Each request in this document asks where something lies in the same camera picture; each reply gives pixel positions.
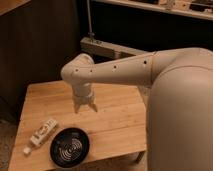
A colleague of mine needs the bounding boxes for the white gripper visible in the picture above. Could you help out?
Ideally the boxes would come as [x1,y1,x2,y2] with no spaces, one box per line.
[72,83,98,113]

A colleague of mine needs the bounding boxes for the white plastic bottle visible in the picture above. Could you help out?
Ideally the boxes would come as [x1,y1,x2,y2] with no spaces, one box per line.
[23,119,58,155]

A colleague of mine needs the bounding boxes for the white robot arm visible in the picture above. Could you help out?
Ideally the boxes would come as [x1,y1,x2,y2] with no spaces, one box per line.
[61,47,213,171]

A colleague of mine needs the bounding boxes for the black ceramic bowl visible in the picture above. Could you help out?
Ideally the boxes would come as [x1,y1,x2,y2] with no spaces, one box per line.
[50,127,90,168]

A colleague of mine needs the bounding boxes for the grey metal beam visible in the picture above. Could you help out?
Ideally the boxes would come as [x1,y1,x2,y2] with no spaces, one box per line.
[80,37,144,59]

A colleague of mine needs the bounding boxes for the metal pole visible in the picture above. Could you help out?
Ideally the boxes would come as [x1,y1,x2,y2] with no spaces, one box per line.
[86,0,94,42]

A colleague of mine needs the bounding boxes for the wooden shelf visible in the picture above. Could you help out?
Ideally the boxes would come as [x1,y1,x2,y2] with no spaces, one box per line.
[93,0,213,21]

